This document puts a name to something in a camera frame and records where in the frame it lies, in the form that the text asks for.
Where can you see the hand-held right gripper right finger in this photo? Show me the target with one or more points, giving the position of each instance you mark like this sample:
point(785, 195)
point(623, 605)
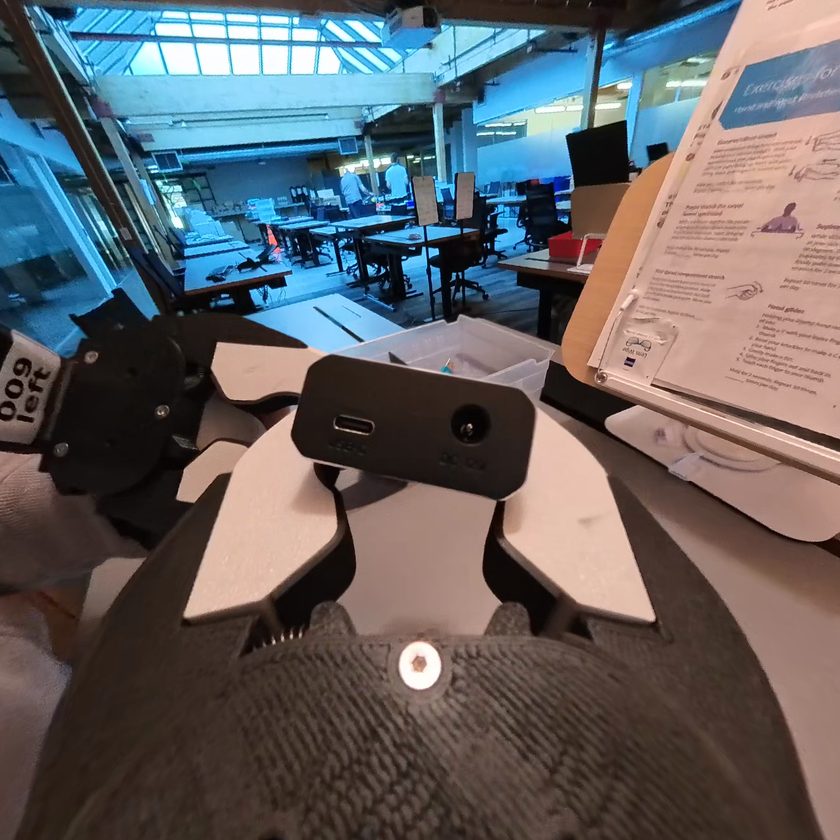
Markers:
point(577, 538)

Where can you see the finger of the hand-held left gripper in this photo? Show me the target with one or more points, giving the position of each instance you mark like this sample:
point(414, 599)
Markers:
point(223, 426)
point(262, 371)

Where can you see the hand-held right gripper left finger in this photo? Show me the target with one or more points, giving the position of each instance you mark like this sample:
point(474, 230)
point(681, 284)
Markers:
point(262, 538)

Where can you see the black usb hub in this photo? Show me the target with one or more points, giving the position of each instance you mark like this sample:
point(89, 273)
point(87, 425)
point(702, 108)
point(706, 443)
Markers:
point(407, 420)

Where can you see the person's left forearm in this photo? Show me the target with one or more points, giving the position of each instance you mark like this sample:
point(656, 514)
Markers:
point(46, 518)

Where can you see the wooden top office desk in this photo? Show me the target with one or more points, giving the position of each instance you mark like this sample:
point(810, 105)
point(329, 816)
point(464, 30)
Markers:
point(216, 272)
point(538, 266)
point(410, 237)
point(367, 223)

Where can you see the orange traffic cone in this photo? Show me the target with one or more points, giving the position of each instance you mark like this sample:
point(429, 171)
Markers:
point(271, 239)

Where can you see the clear plastic bin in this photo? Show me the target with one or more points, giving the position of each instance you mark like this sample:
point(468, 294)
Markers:
point(459, 341)

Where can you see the white lens wipe packet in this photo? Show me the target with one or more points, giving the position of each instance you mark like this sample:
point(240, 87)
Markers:
point(646, 351)

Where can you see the white sheet pole stand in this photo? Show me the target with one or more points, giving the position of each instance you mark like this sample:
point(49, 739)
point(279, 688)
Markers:
point(464, 195)
point(424, 200)

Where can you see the black office chair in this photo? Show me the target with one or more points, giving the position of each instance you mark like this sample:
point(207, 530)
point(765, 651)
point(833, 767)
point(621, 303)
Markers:
point(539, 210)
point(469, 256)

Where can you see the red plastic bin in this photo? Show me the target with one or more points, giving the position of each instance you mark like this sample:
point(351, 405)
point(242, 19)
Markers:
point(565, 248)

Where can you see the person's grey hoodie torso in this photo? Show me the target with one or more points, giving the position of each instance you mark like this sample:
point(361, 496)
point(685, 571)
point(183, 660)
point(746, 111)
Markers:
point(26, 709)

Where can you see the printed exercise sheet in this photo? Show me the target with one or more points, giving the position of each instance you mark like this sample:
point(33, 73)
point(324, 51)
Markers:
point(754, 262)

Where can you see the brown cardboard box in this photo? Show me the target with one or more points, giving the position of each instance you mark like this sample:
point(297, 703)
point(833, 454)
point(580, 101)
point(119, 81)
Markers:
point(600, 207)

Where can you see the black computer monitor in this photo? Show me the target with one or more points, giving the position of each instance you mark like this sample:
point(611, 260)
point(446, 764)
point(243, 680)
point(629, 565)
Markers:
point(597, 154)

